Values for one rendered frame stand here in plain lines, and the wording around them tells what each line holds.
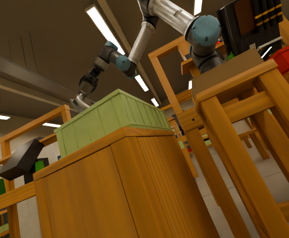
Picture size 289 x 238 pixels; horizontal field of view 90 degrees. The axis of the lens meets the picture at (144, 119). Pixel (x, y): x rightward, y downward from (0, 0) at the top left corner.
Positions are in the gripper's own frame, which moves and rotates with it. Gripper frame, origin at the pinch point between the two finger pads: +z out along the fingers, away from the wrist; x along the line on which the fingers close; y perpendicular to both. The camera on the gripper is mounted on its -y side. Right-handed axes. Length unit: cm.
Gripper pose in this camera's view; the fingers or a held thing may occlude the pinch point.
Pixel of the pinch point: (81, 94)
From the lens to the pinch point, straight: 97.7
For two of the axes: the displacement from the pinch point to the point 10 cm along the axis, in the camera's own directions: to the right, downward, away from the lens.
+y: -1.8, -3.3, 9.3
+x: -7.9, -5.1, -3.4
